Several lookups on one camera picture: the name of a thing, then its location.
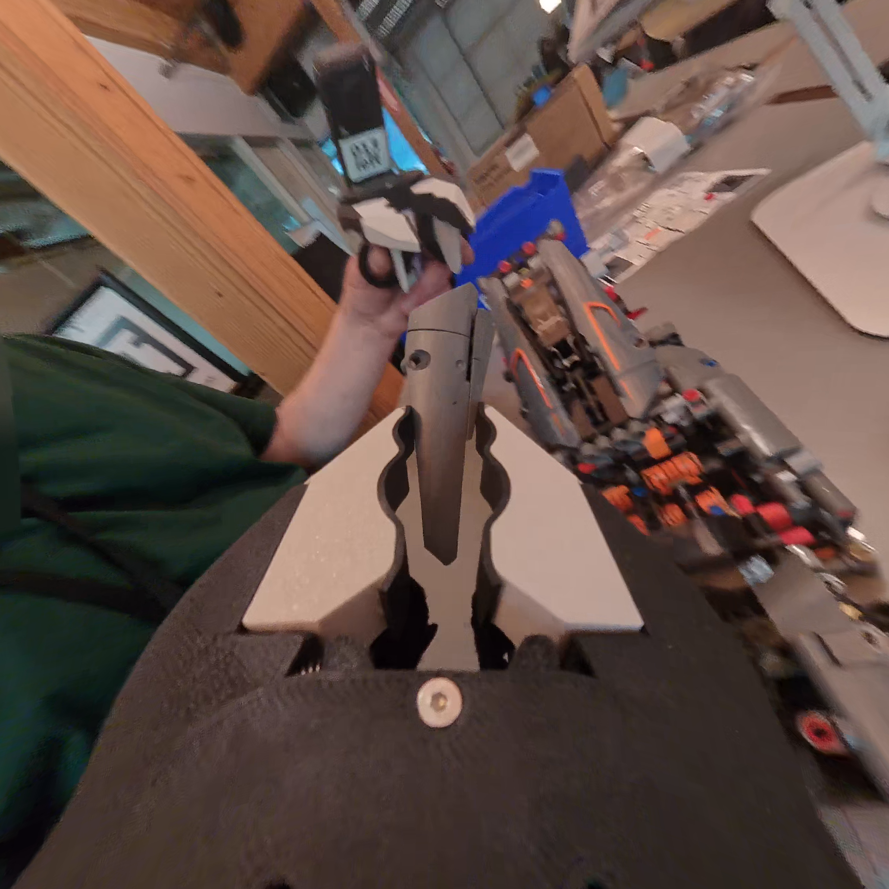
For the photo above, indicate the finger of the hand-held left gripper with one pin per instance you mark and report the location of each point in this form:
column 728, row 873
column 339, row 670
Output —
column 455, row 215
column 382, row 223

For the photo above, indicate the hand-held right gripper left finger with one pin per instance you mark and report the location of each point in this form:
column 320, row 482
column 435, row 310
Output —
column 319, row 555

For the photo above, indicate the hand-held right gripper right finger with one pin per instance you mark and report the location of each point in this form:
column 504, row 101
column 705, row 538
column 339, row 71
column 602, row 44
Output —
column 569, row 555

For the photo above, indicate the grey lego vehicle model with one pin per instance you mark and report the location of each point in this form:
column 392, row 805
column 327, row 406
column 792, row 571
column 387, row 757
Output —
column 625, row 417

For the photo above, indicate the grey lego wing assembly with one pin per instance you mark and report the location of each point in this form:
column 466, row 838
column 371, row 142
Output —
column 441, row 417

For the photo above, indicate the person's left forearm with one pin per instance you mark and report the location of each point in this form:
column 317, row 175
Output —
column 326, row 396

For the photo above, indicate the person's left hand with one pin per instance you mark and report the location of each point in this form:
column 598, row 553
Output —
column 382, row 302

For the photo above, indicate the blue bin with white label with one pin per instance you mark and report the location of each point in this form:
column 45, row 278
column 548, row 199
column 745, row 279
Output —
column 528, row 208

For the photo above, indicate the cardboard box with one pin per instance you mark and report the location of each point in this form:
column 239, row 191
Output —
column 555, row 125

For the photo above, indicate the white sticker sheet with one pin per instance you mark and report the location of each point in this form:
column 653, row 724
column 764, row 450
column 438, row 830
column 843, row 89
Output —
column 667, row 208

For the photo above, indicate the person's green shirt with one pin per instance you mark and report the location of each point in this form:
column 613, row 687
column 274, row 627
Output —
column 104, row 486

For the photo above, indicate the clear plastic parts bag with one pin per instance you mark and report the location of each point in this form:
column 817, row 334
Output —
column 667, row 125

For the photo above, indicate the framed white sign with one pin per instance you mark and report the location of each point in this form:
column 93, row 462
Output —
column 139, row 333

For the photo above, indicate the white book stand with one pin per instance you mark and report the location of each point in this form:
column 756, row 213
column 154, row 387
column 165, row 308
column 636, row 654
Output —
column 819, row 229

